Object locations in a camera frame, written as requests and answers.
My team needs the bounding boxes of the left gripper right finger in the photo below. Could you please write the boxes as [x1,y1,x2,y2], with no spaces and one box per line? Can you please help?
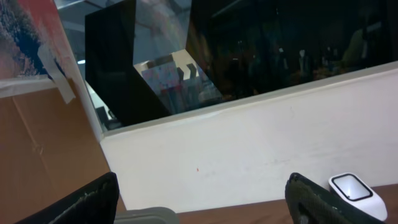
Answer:
[285,172,384,224]

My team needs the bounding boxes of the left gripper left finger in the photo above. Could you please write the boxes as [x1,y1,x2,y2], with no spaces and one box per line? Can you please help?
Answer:
[17,172,119,224]

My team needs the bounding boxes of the white barcode scanner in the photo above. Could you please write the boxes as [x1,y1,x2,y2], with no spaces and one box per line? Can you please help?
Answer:
[328,172,388,221]

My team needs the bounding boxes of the grey plastic basket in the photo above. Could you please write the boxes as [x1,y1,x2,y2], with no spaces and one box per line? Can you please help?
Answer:
[114,207,180,224]

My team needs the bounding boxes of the brown cardboard panel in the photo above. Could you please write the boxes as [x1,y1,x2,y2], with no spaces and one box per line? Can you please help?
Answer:
[1,88,110,223]

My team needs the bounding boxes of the dark glass window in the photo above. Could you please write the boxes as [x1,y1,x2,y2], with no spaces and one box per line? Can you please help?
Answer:
[55,0,397,131]

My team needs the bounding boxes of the colourful taped poster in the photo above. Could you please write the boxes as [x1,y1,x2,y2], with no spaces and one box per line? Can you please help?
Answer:
[1,0,79,103]

